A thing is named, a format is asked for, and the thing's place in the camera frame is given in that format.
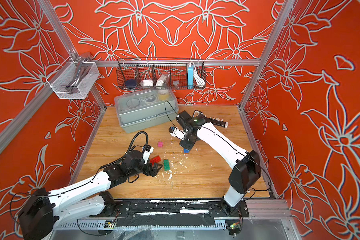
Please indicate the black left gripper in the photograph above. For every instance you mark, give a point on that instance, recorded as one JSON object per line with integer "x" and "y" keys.
{"x": 153, "y": 173}

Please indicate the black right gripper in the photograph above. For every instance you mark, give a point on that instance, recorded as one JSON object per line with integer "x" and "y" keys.
{"x": 182, "y": 143}

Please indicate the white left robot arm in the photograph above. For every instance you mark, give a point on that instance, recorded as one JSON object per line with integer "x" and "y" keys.
{"x": 45, "y": 211}

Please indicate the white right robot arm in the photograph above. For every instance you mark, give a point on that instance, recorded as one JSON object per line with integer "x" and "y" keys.
{"x": 245, "y": 165}

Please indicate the red long lego brick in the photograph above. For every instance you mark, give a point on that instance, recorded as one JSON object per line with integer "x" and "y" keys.
{"x": 155, "y": 160}

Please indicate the green long lego brick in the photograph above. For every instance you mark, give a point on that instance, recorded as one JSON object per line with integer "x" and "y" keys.
{"x": 166, "y": 164}

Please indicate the dark brown bit holder case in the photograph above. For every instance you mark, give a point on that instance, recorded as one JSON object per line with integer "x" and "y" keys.
{"x": 214, "y": 121}

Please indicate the yellow tape roll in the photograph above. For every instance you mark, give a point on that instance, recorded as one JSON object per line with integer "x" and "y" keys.
{"x": 163, "y": 94}

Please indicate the grey green plastic toolbox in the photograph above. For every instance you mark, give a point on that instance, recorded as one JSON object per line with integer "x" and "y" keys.
{"x": 142, "y": 109}

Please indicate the clear bag in basket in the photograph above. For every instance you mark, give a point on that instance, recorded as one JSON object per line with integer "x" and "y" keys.
{"x": 162, "y": 81}

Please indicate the light blue box in basket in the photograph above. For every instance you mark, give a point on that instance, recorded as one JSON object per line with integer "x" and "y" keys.
{"x": 190, "y": 75}

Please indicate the white box in basket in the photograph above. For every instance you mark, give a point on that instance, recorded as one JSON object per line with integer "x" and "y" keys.
{"x": 147, "y": 83}

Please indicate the dark round tin in basket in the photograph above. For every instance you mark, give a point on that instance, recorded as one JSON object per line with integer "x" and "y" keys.
{"x": 131, "y": 83}

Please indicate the metal tool in bin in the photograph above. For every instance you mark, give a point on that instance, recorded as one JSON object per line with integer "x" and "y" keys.
{"x": 81, "y": 71}

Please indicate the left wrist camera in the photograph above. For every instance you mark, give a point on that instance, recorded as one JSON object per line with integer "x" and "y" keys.
{"x": 147, "y": 152}

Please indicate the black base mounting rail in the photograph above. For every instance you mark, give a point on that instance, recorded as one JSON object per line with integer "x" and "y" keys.
{"x": 168, "y": 212}

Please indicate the white slotted cable duct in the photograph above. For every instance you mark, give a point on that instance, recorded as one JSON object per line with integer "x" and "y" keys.
{"x": 103, "y": 225}

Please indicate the black wire wall basket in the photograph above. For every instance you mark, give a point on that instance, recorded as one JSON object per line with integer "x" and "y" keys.
{"x": 161, "y": 74}

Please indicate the clear plastic wall bin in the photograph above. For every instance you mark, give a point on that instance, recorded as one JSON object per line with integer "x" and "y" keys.
{"x": 63, "y": 76}

